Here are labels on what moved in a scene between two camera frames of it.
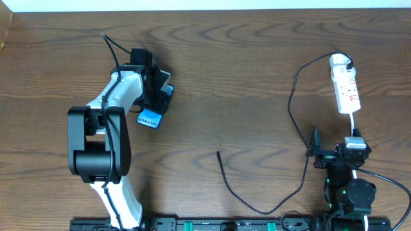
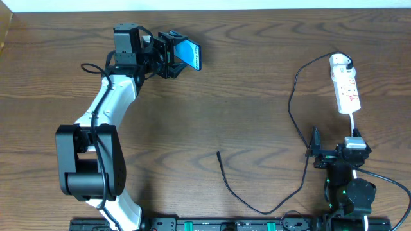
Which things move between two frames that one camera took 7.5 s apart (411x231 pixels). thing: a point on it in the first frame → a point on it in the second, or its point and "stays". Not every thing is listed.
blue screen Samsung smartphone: x=150 y=117 → x=189 y=52
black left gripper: x=157 y=101 → x=166 y=53
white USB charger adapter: x=338 y=65 stays
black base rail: x=233 y=224 stays
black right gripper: x=329 y=154 stays
